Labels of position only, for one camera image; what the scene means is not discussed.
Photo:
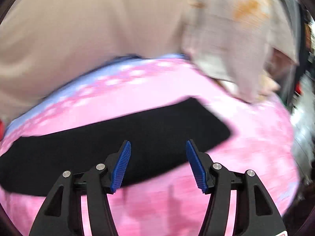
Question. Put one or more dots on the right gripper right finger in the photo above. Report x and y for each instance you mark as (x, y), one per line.
(256, 213)

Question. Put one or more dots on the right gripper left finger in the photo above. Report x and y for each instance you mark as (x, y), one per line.
(61, 214)

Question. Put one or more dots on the black pants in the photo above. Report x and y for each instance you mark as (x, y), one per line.
(158, 136)

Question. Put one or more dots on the pink rose bed sheet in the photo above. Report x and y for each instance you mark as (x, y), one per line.
(157, 105)

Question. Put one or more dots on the cartoon cat face pillow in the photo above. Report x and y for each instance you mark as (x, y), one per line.
(2, 130)

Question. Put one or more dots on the beige quilt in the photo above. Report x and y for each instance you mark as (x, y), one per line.
(47, 43)

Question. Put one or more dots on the floral pale pink blanket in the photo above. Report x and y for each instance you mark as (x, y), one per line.
(250, 45)

